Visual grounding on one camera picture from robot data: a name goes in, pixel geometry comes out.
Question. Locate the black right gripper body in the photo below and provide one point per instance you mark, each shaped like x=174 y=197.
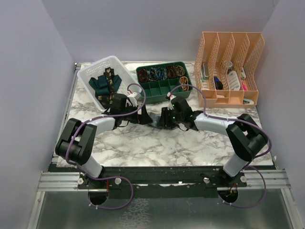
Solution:
x=171 y=118

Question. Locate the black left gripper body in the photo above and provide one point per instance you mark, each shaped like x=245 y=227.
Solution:
x=135 y=117

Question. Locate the grey blue floral tie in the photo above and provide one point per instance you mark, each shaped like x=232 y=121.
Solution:
x=155 y=120

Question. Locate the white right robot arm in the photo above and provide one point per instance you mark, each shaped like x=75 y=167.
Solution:
x=246 y=139

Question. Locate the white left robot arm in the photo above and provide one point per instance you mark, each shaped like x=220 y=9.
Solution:
x=75 y=144

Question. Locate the black gold leaf tie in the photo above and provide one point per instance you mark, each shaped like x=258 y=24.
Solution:
x=106 y=100

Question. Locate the white plastic basket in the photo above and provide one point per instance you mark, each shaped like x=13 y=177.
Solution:
x=98 y=68

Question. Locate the dark green tie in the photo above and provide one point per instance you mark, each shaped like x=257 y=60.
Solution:
x=102 y=87

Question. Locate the orange patterned rolled tie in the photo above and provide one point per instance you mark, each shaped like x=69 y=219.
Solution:
x=184 y=81

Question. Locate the green compartment tray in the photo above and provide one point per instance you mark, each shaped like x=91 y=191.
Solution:
x=156 y=91

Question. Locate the tan rolled tie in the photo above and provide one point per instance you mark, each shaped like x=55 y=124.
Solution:
x=180 y=71

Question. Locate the red brown rolled tie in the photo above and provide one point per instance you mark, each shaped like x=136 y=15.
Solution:
x=171 y=72

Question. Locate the dark blue rolled tie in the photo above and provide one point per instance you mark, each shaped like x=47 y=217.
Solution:
x=161 y=73

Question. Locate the blue black item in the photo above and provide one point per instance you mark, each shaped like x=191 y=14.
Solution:
x=218 y=83

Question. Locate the white ribbed item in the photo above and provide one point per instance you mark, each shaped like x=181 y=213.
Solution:
x=233 y=81

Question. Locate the orange file organizer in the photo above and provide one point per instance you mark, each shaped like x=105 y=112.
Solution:
x=222 y=52

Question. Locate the pink marker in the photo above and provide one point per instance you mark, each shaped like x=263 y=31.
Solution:
x=244 y=86

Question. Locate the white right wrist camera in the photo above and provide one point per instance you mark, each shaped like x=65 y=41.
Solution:
x=170 y=97

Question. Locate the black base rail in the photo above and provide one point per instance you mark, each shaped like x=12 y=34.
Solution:
x=146 y=182

